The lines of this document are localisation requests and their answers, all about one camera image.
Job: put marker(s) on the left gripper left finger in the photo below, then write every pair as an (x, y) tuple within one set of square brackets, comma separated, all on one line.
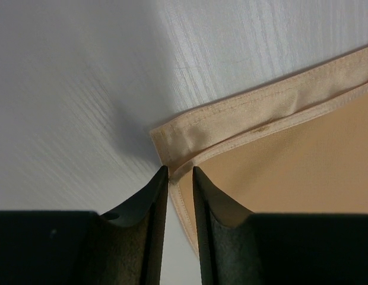
[(121, 246)]

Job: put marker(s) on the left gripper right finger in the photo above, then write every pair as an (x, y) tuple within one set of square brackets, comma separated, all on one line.
[(238, 246)]

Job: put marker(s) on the peach satin cloth napkin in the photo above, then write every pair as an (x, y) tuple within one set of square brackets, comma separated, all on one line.
[(299, 145)]

